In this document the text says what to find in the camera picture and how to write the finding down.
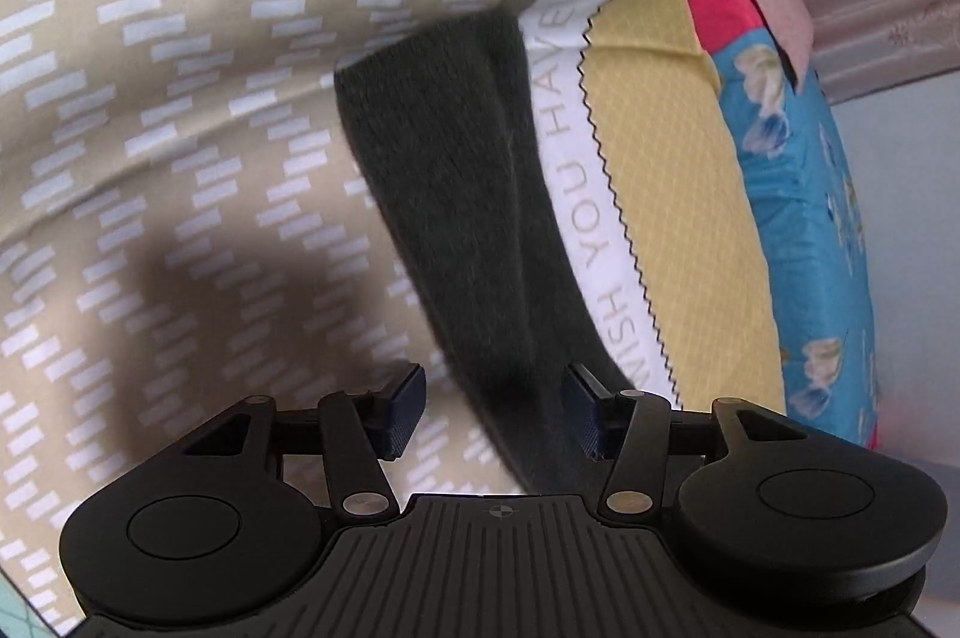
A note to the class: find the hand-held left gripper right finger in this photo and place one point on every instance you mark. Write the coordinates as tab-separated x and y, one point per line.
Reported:
585	413

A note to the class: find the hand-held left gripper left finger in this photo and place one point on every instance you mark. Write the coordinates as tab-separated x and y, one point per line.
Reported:
405	409

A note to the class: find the dark green knitted garment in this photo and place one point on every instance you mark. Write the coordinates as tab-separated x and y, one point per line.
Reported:
450	195

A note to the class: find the blue floral quilt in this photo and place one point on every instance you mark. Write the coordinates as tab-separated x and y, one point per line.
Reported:
810	195

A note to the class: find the beige and yellow patterned bedsheet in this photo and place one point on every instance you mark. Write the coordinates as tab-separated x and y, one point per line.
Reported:
187	83

